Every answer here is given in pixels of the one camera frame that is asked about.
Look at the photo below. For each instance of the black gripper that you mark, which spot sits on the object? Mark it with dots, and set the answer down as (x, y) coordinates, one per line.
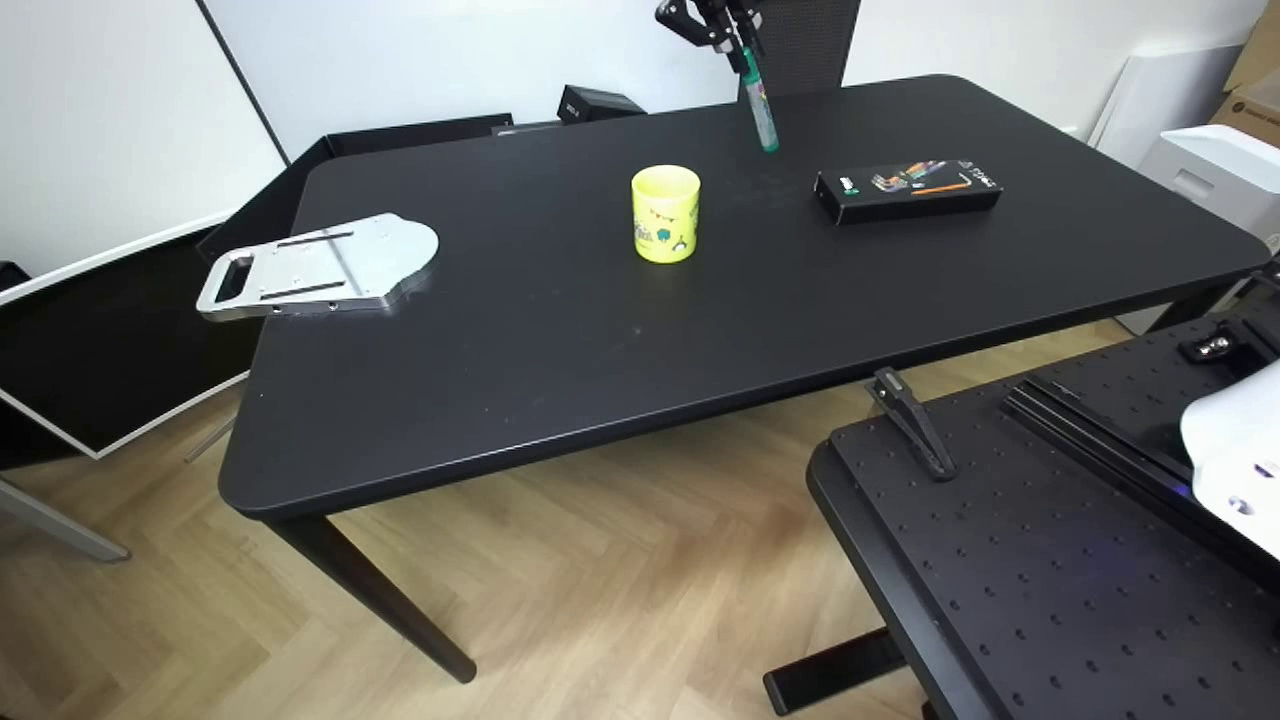
(688, 18)

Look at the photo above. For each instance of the green capped marker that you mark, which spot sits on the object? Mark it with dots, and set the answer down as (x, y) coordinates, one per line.
(760, 104)

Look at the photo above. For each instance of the yellow printed mug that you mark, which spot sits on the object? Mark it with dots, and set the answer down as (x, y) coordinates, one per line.
(667, 212)

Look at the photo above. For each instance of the black printed marker box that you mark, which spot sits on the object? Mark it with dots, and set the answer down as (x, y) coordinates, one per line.
(906, 191)

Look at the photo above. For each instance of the black pillar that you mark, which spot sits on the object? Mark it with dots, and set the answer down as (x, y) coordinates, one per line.
(806, 45)

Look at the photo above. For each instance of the small black box device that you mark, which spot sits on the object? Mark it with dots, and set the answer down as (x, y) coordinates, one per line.
(601, 104)

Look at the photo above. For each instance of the white whiteboard panel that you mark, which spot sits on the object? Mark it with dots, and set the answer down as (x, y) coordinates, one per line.
(400, 63)

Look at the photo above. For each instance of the leaning white board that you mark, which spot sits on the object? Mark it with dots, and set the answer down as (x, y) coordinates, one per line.
(1154, 94)

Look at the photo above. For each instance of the white grater slicer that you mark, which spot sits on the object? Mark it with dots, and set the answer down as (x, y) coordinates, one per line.
(332, 267)

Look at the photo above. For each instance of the white box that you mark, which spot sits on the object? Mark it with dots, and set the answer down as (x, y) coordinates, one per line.
(1220, 182)

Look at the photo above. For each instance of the brown cardboard box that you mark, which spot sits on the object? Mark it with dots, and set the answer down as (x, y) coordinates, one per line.
(1259, 80)

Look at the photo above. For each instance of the black perforated mounting table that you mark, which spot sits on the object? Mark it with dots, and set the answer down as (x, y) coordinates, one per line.
(1042, 586)

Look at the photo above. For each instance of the black white framed panel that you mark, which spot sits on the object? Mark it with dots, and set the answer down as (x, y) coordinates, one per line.
(122, 344)

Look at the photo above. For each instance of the grey metal stand leg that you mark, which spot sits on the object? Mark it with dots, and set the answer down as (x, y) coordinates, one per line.
(61, 523)

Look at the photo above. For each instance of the black mounting rail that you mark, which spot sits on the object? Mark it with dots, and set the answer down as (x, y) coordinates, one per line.
(1093, 433)

